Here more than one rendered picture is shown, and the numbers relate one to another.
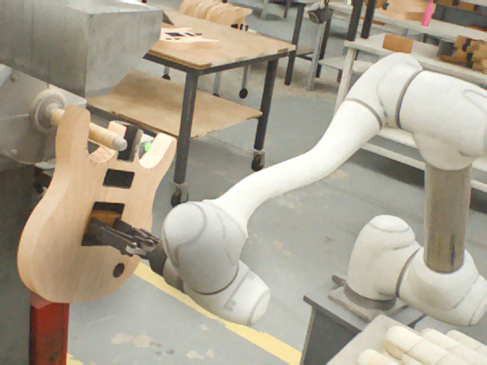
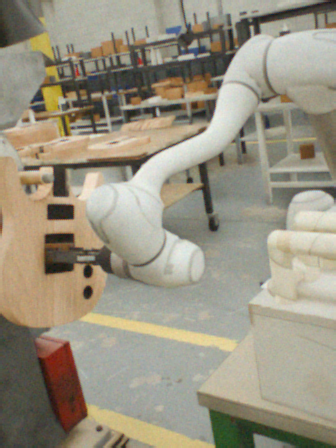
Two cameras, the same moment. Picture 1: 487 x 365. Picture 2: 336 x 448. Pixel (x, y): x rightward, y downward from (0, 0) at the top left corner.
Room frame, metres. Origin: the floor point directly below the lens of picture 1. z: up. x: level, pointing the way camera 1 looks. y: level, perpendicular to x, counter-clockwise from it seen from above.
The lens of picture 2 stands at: (0.02, -0.13, 1.47)
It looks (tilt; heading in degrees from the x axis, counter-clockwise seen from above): 18 degrees down; 6
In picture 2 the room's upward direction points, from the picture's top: 11 degrees counter-clockwise
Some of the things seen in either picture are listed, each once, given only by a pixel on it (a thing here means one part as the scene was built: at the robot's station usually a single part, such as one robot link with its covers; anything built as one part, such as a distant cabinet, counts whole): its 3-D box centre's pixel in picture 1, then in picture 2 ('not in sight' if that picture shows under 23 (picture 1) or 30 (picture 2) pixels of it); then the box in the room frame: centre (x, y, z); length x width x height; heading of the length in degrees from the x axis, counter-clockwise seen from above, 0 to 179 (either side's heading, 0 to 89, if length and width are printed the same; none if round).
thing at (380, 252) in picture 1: (383, 255); (314, 225); (1.67, -0.42, 0.87); 0.18 x 0.16 x 0.22; 53
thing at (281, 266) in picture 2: not in sight; (282, 271); (0.72, -0.20, 1.15); 0.03 x 0.03 x 0.09
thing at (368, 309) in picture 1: (363, 290); not in sight; (1.69, -0.40, 0.73); 0.22 x 0.18 x 0.06; 50
